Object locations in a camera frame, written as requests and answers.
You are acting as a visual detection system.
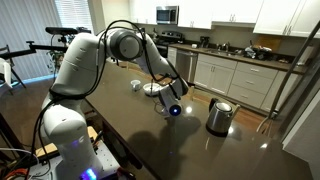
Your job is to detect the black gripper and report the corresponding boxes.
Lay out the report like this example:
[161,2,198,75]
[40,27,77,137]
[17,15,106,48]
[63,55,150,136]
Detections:
[153,99,168,117]

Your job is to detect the white ceramic mug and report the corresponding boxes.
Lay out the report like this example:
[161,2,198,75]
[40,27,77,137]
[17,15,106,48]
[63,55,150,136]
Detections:
[129,79,142,92]

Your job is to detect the white ceramic bowl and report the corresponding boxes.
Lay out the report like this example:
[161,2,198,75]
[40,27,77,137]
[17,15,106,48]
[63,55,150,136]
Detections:
[142,82,163,98]

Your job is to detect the white two-door base cabinet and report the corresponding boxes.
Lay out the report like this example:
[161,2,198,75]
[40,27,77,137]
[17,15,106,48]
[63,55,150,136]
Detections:
[260,70,301,113]

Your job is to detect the stainless steel dishwasher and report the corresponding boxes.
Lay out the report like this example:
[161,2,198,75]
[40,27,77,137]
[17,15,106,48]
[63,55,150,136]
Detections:
[175,49,199,84]

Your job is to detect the narrow white base cabinet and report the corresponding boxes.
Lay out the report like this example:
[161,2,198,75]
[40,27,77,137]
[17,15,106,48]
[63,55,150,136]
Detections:
[167,46,178,68]

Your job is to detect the steel pot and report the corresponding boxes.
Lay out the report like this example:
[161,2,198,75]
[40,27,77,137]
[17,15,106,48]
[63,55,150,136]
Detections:
[205,97,235,138]

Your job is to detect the white sink base cabinet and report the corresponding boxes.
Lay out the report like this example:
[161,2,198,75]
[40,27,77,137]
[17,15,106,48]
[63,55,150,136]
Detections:
[193,53,238,96]

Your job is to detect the black kitchen stove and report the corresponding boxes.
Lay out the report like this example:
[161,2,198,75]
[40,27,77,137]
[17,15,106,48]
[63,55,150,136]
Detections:
[155,30,185,58]

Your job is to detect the tan wooden chair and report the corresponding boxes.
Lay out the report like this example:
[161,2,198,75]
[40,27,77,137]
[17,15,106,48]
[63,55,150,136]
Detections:
[188,83,242,120]

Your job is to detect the black coffee maker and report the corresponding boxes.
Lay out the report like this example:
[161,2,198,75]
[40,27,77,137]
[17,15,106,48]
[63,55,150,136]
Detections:
[199,35,211,49]

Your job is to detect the metal sink faucet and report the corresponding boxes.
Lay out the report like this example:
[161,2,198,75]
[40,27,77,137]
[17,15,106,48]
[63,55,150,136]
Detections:
[220,41,232,53]

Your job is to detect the stainless steel microwave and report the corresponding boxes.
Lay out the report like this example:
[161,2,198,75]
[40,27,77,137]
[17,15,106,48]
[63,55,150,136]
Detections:
[155,5,180,26]

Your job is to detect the white drawer base cabinet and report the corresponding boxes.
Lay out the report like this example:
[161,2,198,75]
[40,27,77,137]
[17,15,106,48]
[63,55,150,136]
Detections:
[227,61,280,109]

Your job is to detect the dish pile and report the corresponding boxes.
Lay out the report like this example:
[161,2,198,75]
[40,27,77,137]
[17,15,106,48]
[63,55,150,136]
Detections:
[244,44,273,62]

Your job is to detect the wooden cutting board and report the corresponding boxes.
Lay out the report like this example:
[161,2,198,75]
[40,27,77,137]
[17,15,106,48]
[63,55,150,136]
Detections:
[258,34,282,52]

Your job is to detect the white window blind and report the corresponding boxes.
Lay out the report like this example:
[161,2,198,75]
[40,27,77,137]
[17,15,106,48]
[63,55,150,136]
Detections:
[54,0,95,34]

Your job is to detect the stainless steel refrigerator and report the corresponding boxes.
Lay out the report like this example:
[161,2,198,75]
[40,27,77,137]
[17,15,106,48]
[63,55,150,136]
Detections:
[266,19,320,180]

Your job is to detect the white paper towel roll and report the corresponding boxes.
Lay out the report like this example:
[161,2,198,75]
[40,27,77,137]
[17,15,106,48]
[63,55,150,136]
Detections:
[297,44,315,66]

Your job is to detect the white perforated base plate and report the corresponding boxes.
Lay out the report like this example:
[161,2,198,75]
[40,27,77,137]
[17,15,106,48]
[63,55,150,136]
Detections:
[26,141,122,180]

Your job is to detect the white wall cabinets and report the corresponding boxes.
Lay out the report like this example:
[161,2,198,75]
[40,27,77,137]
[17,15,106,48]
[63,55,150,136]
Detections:
[129,0,265,30]
[253,0,320,39]

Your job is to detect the black stereo camera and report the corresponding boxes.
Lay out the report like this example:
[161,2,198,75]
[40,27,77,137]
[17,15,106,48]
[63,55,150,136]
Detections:
[44,26,79,36]

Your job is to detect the orange cable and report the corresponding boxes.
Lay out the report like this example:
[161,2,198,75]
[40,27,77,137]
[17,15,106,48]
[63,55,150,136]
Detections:
[2,168,32,180]

